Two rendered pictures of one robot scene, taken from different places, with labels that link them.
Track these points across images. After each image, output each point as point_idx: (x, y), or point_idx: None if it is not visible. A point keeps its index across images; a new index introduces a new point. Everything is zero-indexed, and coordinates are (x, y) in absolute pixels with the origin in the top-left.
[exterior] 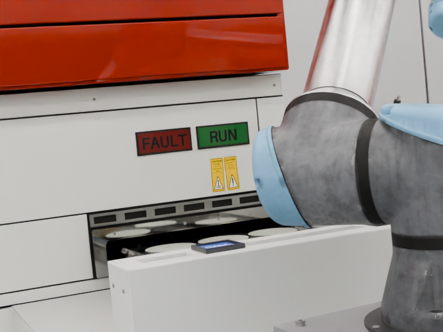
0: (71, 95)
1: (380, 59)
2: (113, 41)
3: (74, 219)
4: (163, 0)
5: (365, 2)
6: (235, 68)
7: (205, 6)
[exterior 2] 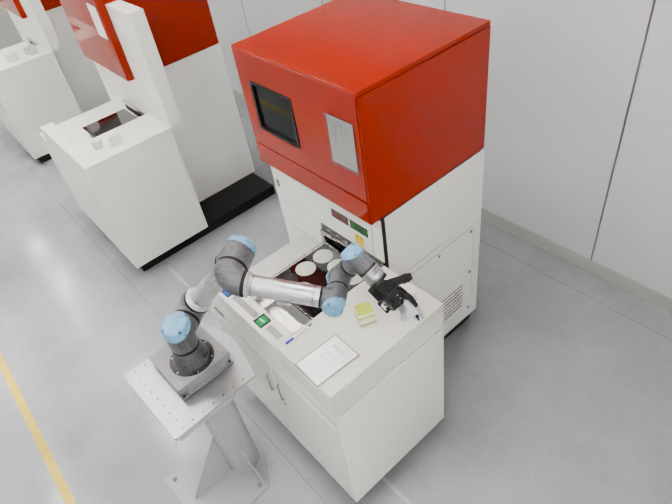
0: None
1: (206, 295)
2: (311, 178)
3: (317, 221)
4: (324, 173)
5: (206, 279)
6: (350, 212)
7: (338, 183)
